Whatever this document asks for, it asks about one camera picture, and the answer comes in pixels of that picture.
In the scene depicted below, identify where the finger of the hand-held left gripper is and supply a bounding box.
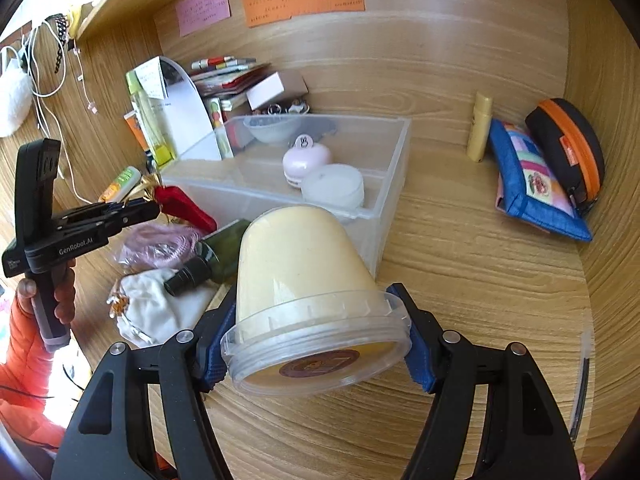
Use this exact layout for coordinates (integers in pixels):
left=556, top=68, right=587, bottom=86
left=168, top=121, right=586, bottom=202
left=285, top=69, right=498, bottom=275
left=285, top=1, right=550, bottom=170
left=67, top=204, right=162, bottom=237
left=59, top=199, right=153, bottom=226

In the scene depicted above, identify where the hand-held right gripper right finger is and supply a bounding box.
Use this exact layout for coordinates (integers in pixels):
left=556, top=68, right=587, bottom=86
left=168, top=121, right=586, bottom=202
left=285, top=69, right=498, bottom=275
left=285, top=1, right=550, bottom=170
left=385, top=282, right=583, bottom=480

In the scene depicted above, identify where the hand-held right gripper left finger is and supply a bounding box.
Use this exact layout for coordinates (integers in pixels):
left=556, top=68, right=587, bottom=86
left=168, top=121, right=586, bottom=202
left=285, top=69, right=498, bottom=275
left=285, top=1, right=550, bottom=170
left=50, top=290, right=236, bottom=480

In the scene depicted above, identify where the red charm with gold tassel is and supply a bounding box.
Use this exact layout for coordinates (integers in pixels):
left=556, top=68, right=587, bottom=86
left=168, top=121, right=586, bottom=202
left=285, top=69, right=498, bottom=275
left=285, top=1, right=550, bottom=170
left=140, top=172, right=218, bottom=233

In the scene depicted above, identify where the clear plastic storage box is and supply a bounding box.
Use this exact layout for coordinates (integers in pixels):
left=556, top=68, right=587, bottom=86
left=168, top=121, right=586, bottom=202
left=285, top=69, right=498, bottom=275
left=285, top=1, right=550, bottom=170
left=160, top=114, right=412, bottom=281

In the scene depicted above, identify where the white cloth pouch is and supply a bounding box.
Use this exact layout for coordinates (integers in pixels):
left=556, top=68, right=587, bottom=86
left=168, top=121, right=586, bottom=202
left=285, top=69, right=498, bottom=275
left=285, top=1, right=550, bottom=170
left=107, top=269, right=221, bottom=348

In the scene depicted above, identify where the cream clear plastic tub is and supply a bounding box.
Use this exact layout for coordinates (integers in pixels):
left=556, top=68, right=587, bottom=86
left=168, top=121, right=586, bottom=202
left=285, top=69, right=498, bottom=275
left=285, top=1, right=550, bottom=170
left=220, top=205, right=413, bottom=398

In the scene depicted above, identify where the person's left forearm orange sleeve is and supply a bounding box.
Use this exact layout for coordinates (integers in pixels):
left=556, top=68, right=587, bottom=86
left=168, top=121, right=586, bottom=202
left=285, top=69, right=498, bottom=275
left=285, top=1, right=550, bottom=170
left=0, top=292, right=66, bottom=453

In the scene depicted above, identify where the wooden desktop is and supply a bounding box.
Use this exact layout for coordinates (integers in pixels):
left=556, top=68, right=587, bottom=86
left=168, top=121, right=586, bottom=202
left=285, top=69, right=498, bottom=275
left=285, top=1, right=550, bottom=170
left=0, top=110, right=596, bottom=480

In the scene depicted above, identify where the person's left hand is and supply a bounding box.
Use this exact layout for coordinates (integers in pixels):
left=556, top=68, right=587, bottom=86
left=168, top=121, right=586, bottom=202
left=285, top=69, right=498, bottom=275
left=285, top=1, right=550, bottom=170
left=15, top=257, right=77, bottom=333

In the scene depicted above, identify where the green and white tube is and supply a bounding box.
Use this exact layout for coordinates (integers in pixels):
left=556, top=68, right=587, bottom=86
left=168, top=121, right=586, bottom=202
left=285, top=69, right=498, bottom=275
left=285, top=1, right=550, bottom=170
left=100, top=166, right=142, bottom=202

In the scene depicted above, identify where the orange packet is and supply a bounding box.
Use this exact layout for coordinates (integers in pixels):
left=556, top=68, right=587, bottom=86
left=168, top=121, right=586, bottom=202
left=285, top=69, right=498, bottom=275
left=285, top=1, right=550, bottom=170
left=124, top=110, right=151, bottom=153

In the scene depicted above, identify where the yellow-green clear bottle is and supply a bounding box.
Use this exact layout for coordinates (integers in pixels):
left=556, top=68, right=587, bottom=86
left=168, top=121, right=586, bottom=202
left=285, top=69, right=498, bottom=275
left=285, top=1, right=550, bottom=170
left=125, top=67, right=176, bottom=168

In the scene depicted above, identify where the green bottle with black cap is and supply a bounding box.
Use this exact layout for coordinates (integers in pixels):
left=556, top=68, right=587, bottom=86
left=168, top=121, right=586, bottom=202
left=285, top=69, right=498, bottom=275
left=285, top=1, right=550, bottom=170
left=164, top=218, right=253, bottom=297

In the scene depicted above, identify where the white arched board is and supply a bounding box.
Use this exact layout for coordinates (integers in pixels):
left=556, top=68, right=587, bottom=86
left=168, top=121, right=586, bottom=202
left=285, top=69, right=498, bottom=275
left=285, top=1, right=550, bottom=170
left=160, top=57, right=223, bottom=161

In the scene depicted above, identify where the colourful fruit print card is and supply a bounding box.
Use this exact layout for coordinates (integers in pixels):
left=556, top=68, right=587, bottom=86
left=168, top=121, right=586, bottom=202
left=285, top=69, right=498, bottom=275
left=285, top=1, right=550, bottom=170
left=205, top=96, right=233, bottom=158

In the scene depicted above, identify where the white paper receipt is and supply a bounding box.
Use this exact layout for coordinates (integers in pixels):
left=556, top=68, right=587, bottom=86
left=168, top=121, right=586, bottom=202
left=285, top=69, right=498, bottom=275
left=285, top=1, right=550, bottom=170
left=134, top=57, right=168, bottom=101

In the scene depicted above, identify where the white fluffy item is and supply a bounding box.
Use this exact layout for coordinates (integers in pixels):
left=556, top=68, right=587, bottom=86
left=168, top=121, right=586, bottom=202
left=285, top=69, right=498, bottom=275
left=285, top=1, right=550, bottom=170
left=0, top=67, right=33, bottom=138

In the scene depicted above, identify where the small clear plastic bowl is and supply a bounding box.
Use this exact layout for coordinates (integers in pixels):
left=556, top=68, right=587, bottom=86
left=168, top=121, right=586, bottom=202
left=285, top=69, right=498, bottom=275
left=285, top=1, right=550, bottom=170
left=247, top=116, right=303, bottom=146

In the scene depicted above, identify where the stack of books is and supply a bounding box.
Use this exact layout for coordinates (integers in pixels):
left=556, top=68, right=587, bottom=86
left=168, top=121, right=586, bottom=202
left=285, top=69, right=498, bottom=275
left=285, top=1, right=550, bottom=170
left=192, top=62, right=273, bottom=111

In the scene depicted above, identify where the red and white pen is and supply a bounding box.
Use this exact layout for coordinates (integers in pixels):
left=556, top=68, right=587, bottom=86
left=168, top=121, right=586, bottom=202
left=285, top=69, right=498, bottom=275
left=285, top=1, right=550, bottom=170
left=191, top=55, right=258, bottom=71

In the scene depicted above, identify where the pink round case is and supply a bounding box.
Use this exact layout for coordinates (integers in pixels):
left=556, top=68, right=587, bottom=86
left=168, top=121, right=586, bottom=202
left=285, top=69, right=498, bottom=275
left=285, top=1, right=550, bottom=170
left=282, top=135, right=331, bottom=188

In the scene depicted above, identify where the white and brown cardboard box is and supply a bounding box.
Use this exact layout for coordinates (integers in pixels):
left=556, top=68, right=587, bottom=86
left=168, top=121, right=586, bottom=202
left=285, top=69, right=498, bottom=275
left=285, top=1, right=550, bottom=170
left=246, top=69, right=309, bottom=111

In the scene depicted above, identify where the white round jar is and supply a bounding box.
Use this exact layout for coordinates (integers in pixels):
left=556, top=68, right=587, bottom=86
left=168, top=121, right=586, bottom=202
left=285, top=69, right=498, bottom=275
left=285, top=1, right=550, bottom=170
left=301, top=164, right=366, bottom=211

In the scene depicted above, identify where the wooden shelf board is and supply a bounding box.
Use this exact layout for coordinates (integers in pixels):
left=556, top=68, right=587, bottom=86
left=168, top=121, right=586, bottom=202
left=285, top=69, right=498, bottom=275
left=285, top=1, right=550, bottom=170
left=75, top=0, right=251, bottom=43

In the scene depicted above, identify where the blue patchwork pouch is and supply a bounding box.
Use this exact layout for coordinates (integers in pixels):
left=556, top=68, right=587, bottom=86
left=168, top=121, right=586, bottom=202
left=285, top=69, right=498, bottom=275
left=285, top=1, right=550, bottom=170
left=487, top=117, right=593, bottom=243

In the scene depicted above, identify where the pink paper note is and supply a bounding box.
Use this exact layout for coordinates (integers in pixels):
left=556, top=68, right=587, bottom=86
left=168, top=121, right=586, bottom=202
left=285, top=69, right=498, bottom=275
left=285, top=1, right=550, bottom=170
left=175, top=0, right=231, bottom=37

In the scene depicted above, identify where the pale yellow tube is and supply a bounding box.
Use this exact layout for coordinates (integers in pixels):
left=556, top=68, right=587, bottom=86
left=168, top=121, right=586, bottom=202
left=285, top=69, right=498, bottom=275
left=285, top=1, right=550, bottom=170
left=466, top=91, right=495, bottom=162

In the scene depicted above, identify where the black case with orange zip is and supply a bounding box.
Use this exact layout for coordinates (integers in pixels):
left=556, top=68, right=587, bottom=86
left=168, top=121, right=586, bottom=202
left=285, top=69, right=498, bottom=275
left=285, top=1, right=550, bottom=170
left=525, top=97, right=606, bottom=216

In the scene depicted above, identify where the orange paper note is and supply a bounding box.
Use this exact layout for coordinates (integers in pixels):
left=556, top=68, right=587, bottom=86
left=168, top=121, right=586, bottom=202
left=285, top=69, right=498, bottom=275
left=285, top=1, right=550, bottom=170
left=242, top=0, right=366, bottom=28

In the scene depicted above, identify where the pink coiled cord bag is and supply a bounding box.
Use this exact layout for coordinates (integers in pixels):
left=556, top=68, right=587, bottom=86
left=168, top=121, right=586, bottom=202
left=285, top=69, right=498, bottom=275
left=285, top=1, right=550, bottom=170
left=111, top=222, right=203, bottom=271

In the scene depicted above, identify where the thin charm string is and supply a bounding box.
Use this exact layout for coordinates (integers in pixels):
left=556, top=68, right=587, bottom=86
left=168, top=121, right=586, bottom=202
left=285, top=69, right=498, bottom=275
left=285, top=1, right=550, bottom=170
left=75, top=50, right=97, bottom=115

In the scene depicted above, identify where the white cable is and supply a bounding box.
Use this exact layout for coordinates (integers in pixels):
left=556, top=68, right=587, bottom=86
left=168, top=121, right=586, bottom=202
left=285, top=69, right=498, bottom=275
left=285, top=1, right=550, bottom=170
left=0, top=25, right=81, bottom=201

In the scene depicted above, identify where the black beaded chain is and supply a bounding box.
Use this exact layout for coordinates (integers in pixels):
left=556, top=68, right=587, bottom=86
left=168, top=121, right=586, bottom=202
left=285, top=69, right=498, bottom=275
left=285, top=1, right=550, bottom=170
left=52, top=14, right=68, bottom=77

